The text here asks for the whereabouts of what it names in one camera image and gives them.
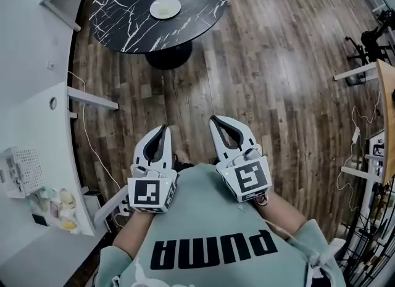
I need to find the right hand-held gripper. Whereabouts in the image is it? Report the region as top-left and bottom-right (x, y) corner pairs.
(209, 115), (273, 203)

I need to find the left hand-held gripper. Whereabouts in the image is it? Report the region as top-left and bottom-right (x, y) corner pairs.
(127, 123), (180, 215)

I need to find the white round plate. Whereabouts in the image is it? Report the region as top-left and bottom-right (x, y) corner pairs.
(149, 0), (181, 21)

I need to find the person's right forearm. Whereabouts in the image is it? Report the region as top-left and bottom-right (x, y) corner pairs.
(249, 192), (309, 241)

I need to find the person's left forearm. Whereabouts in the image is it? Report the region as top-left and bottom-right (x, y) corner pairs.
(111, 208), (157, 251)

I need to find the round black marble table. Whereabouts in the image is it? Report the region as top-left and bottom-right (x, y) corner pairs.
(88, 0), (229, 71)

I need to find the person's black shoe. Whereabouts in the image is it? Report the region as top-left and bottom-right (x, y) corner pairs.
(172, 152), (195, 171)

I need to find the white power strip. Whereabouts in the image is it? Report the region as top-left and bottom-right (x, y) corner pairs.
(118, 198), (132, 217)

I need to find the person's light green sweatshirt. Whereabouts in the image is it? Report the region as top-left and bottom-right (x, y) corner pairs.
(98, 162), (347, 287)

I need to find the white perforated basket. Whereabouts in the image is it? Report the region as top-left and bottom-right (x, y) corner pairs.
(0, 146), (48, 199)

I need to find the black phone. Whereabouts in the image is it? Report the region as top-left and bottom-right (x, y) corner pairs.
(31, 213), (49, 227)

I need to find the wooden board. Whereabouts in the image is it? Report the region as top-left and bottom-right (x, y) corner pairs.
(375, 58), (395, 185)

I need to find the black office chair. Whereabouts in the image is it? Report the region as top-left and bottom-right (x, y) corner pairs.
(344, 26), (395, 65)

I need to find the white floor cable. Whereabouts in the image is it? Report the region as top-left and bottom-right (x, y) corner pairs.
(67, 70), (123, 194)

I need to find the white desk with cable hole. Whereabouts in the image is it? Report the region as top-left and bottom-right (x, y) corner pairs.
(0, 81), (130, 238)

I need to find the white cable with adapter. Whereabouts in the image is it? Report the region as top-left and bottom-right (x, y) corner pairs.
(336, 91), (383, 194)

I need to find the black wire rack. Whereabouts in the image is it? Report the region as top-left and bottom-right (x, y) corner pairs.
(339, 180), (395, 287)

